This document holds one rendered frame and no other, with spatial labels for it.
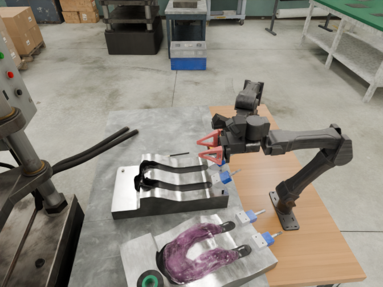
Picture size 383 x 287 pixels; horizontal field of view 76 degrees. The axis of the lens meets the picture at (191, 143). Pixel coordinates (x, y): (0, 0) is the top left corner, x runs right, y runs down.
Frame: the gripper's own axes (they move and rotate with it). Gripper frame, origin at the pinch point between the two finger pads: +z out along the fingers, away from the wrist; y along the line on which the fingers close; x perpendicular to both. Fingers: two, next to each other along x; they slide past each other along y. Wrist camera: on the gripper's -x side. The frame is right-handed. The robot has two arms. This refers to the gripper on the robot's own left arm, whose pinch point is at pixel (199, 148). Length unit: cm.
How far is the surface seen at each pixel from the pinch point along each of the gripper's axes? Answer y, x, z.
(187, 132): -60, 39, 2
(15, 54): -348, 80, 260
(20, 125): -9, -8, 59
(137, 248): 18.5, 27.5, 24.2
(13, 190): 0, 13, 68
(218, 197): -2.8, 31.6, -7.6
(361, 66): -271, 103, -269
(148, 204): -1.5, 29.9, 21.7
